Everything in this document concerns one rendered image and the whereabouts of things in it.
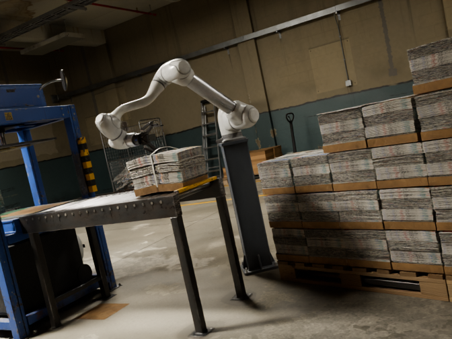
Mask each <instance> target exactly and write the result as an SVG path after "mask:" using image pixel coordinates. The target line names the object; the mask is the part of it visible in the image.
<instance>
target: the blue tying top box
mask: <svg viewBox="0 0 452 339"><path fill-rule="evenodd" d="M41 86H42V84H14V85H0V110H8V109H18V108H36V107H46V106H47V105H46V100H45V97H44V92H43V89H41V90H39V88H40V87H41Z"/></svg>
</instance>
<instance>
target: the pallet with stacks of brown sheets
mask: <svg viewBox="0 0 452 339"><path fill-rule="evenodd" d="M281 149H282V147H281V145H279V146H275V147H268V148H263V149H259V150H253V151H250V157H251V161H252V167H253V171H254V175H259V174H260V173H258V168H257V167H258V166H257V164H258V163H261V162H263V161H267V160H269V159H274V158H275V157H280V156H283V154H282V150H281ZM222 168H223V174H224V178H223V183H224V186H226V185H229V183H228V179H227V174H226V170H225V167H222Z"/></svg>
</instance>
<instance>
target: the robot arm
mask: <svg viewBox="0 0 452 339"><path fill-rule="evenodd" d="M171 83H176V84H178V85H181V86H186V87H188V88H190V89H191V90H192V91H194V92H195V93H197V94H198V95H200V96H201V97H203V98H204V99H206V100H207V101H209V102H210V103H212V104H213V105H214V106H216V107H218V108H219V111H218V122H219V128H220V131H221V136H222V138H220V139H218V140H216V141H215V142H216V143H228V142H232V141H237V140H241V139H246V137H243V136H242V133H241V129H245V128H249V127H252V126H253V125H255V123H257V121H258V119H259V112H258V110H257V109H256V108H255V107H254V106H252V105H248V104H245V103H243V102H241V101H239V100H236V101H233V100H231V99H230V98H228V97H227V96H226V95H224V94H223V93H221V92H220V91H219V90H217V89H215V88H214V87H213V86H212V85H210V84H208V83H207V82H206V81H204V80H203V79H201V78H200V77H199V76H197V75H195V74H194V71H193V70H192V68H191V66H190V64H189V62H188V61H186V60H184V59H174V60H171V61H169V62H167V63H165V64H163V65H162V66H161V67H160V68H159V70H158V71H157V72H156V74H155V76H154V78H153V80H152V82H151V84H150V87H149V90H148V92H147V94H146V95H145V96H144V97H143V98H141V99H138V100H135V101H132V102H129V103H126V104H123V105H121V106H119V107H117V109H115V110H114V111H113V112H112V113H108V114H104V113H102V114H99V115H98V116H97V117H96V126H97V127H98V129H99V130H100V132H101V133H102V134H103V135H104V136H105V137H107V138H109V139H108V143H109V146H111V147H112V148H114V149H128V148H129V147H136V146H139V145H144V148H143V150H147V151H149V152H151V153H153V152H154V151H155V150H157V149H158V148H160V149H158V150H157V151H156V152H154V154H157V152H158V151H162V149H167V147H164V148H161V147H158V148H156V147H155V146H153V145H152V144H151V143H150V142H149V135H148V134H149V132H150V131H151V129H152V128H153V127H158V126H163V125H158V124H153V121H151V122H148V123H147V124H146V125H145V126H144V127H143V128H140V130H141V132H142V133H127V132H126V131H124V130H122V129H121V123H122V122H121V117H122V115H123V114H124V113H126V112H129V111H132V110H136V109H139V108H143V107H145V106H148V105H149V104H151V103H152V102H153V101H154V100H155V99H156V98H157V97H158V95H159V94H160V93H161V92H162V91H163V90H164V89H165V88H166V87H167V86H168V85H169V84H171ZM148 126H149V128H148V129H147V130H146V132H144V130H145V129H146V128H147V127H148ZM146 145H148V146H149V147H150V148H151V149H150V148H148V147H147V146H146Z"/></svg>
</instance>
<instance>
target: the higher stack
mask: <svg viewBox="0 0 452 339"><path fill-rule="evenodd" d="M407 55H408V61H409V63H410V67H411V68H410V69H411V72H412V78H413V81H414V84H413V86H414V85H420V84H423V83H428V82H432V81H438V80H441V79H446V78H450V77H452V37H450V38H446V39H442V40H438V41H436V42H431V43H429V44H425V45H422V46H418V47H415V48H411V49H409V50H407ZM419 94H424V95H421V96H417V97H415V98H414V99H415V100H416V101H415V102H417V103H416V107H417V113H418V115H419V117H418V119H419V121H420V123H421V124H420V125H421V132H426V131H432V130H441V129H446V128H452V87H448V88H444V89H438V90H434V91H428V92H424V93H419ZM422 145H423V148H424V149H423V150H424V152H423V153H425V157H426V162H427V163H426V166H427V167H426V168H427V172H428V173H427V174H428V176H429V177H430V178H431V177H441V176H452V137H447V138H442V139H433V140H427V141H425V142H423V144H422ZM430 190H431V193H432V196H431V197H432V200H433V201H432V202H433V204H434V205H433V206H434V208H433V209H435V212H436V217H437V222H452V185H440V186H433V187H431V188H430ZM439 234H440V235H439V237H440V241H441V245H442V246H441V247H442V250H443V253H442V257H443V262H444V265H445V266H448V267H452V231H440V232H439ZM446 281H447V286H448V291H449V299H450V302H452V275H449V274H447V275H446Z"/></svg>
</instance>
